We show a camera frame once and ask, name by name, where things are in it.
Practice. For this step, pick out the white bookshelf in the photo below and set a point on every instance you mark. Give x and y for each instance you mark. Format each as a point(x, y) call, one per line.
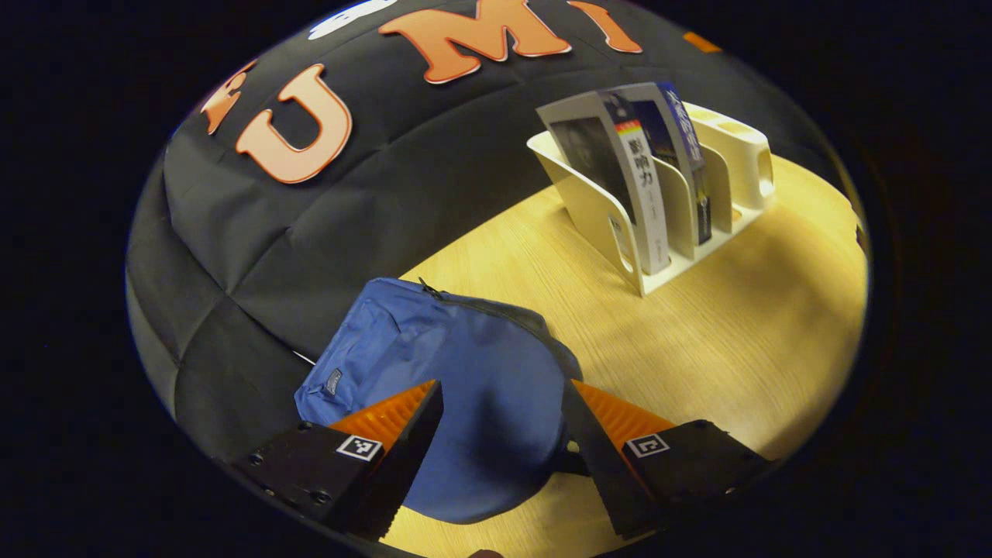
point(744, 155)

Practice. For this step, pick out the grey portrait cover book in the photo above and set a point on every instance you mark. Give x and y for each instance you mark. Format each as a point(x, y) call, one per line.
point(597, 155)

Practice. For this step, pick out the blue cover book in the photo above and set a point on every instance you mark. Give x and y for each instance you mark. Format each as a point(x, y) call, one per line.
point(686, 132)

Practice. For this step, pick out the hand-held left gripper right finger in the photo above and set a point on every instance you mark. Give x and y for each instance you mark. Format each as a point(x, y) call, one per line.
point(593, 465)

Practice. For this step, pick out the black backdrop cloth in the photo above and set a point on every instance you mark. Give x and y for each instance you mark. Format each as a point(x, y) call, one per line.
point(387, 194)

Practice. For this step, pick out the blue schoolbag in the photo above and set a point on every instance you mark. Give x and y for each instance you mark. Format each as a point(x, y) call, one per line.
point(480, 364)

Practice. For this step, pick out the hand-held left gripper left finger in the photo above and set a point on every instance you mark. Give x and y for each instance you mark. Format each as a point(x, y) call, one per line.
point(411, 457)

